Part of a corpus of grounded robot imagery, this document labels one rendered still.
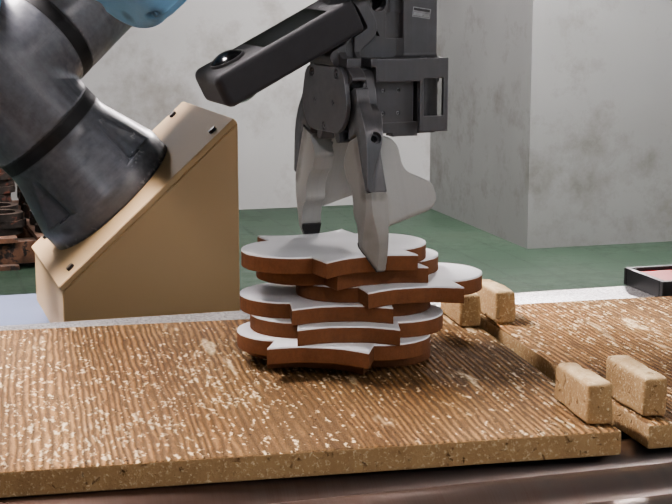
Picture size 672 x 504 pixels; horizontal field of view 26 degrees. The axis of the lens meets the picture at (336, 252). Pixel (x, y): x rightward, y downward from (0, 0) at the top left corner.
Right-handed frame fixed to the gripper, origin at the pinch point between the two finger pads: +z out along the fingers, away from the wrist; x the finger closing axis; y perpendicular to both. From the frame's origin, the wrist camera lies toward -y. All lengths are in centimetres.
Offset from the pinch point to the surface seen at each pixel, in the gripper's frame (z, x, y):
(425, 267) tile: 0.8, -4.8, 4.7
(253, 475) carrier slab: 9.1, -18.4, -14.2
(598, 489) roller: 10.0, -27.0, 3.9
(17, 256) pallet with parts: 96, 529, 102
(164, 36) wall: 6, 651, 215
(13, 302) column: 14, 59, -10
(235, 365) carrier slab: 7.9, 0.8, -7.5
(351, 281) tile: 1.5, -4.1, -0.7
